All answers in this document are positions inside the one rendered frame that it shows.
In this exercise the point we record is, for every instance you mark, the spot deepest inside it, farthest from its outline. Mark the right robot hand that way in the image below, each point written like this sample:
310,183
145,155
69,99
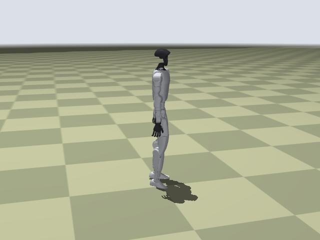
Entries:
157,129

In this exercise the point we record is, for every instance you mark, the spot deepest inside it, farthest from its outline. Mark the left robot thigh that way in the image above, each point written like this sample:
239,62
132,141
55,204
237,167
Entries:
155,142

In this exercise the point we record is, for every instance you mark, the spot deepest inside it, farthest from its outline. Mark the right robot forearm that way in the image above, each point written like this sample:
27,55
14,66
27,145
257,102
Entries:
157,109

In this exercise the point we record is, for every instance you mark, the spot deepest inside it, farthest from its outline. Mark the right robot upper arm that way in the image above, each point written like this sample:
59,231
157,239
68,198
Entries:
157,80

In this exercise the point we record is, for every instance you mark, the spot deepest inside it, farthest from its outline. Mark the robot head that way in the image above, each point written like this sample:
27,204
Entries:
162,54

